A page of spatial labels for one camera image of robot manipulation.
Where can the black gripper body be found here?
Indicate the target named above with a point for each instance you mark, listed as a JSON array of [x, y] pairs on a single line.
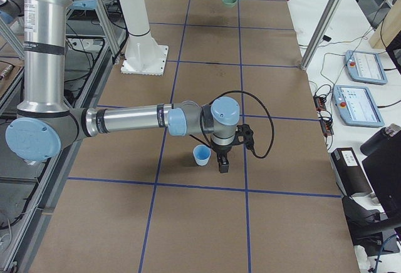
[[221, 149]]

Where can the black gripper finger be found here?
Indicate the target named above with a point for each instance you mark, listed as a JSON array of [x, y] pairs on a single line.
[[223, 163]]

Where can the light blue paper cup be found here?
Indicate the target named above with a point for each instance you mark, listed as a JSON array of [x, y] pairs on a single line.
[[201, 154]]

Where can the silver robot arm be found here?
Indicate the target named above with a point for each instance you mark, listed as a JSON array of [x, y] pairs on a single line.
[[45, 124]]

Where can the black water bottle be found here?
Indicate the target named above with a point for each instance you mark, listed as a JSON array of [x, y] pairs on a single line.
[[379, 138]]

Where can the orange black adapter box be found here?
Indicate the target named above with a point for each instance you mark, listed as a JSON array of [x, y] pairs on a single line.
[[319, 102]]

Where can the black box with label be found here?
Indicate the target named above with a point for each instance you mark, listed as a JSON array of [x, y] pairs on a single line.
[[349, 174]]

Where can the lower teach pendant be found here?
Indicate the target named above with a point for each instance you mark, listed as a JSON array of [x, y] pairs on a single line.
[[356, 106]]

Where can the teach pendant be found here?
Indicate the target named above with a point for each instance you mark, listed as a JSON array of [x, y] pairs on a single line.
[[365, 67], [356, 106]]

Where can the black computer monitor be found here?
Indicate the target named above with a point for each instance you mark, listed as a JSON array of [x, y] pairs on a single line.
[[383, 171]]

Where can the upper teach pendant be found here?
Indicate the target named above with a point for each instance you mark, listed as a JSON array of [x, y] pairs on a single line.
[[365, 67]]

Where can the wooden board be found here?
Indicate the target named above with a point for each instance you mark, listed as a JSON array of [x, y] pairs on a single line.
[[388, 29]]

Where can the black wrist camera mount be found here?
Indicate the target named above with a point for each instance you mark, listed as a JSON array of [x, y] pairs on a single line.
[[244, 136]]

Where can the aluminium frame post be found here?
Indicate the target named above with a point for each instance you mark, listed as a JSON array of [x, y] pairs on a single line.
[[320, 30]]

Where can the white pedestal column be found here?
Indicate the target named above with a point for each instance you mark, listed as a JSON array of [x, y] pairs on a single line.
[[142, 54]]

